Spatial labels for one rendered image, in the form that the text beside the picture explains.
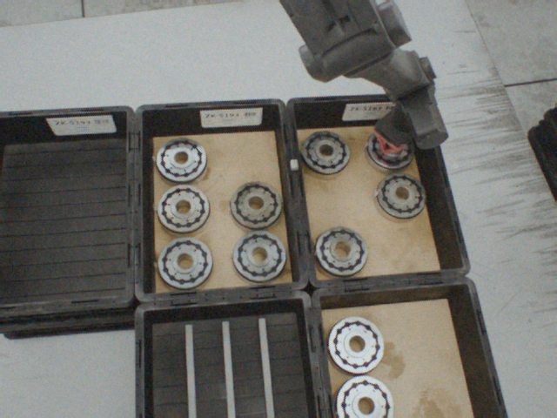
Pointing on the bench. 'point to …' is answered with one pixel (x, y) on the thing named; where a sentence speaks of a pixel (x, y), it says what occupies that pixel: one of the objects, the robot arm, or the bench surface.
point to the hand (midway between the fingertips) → (392, 144)
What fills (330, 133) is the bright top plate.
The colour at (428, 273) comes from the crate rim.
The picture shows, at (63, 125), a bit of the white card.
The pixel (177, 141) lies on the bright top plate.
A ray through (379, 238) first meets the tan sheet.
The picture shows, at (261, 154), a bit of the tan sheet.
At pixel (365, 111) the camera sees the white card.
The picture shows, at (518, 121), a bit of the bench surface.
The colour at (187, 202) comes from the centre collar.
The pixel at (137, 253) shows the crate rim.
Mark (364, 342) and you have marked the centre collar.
